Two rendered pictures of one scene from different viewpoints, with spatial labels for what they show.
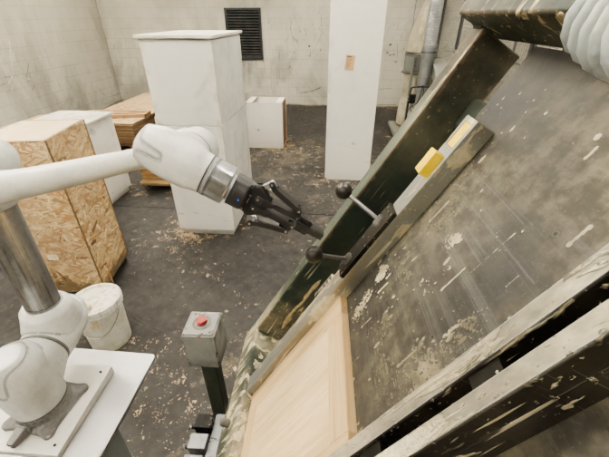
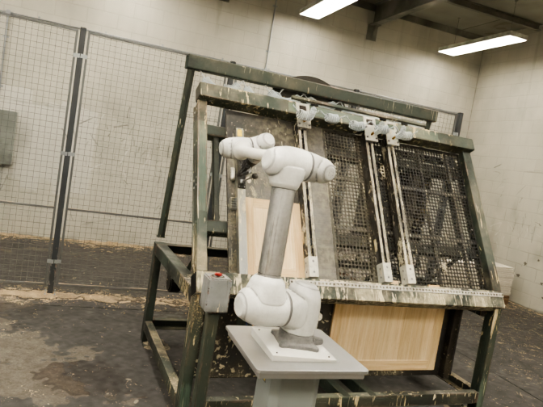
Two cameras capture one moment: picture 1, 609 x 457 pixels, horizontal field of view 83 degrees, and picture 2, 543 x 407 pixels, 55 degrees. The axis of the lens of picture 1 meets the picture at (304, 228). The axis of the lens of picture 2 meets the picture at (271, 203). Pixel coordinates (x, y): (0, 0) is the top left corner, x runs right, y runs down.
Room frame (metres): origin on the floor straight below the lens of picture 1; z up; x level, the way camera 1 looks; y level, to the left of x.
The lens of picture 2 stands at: (1.80, 2.80, 1.55)
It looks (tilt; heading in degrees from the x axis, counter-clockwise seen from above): 5 degrees down; 245
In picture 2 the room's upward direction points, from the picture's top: 9 degrees clockwise
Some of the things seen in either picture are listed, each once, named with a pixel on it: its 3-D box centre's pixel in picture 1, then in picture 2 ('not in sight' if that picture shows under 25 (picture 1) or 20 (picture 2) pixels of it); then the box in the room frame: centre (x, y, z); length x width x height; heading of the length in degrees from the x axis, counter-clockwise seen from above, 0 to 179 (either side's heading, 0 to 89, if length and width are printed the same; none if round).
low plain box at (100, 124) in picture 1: (72, 167); not in sight; (3.51, 2.52, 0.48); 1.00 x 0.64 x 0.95; 175
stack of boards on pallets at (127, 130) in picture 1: (141, 118); not in sight; (6.57, 3.05, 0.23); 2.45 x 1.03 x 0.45; 175
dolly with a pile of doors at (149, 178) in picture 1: (168, 171); not in sight; (4.15, 1.76, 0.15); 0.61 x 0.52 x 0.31; 175
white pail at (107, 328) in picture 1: (101, 312); not in sight; (1.60, 1.31, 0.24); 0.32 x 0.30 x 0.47; 175
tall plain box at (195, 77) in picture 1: (208, 135); not in sight; (3.32, 0.93, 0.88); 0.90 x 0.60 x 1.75; 175
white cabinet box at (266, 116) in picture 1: (267, 122); not in sight; (5.75, 0.61, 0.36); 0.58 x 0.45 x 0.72; 85
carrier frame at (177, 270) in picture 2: not in sight; (309, 322); (-0.20, -0.43, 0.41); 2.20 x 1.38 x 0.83; 177
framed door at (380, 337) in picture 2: not in sight; (387, 331); (-0.53, 0.05, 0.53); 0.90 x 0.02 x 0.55; 177
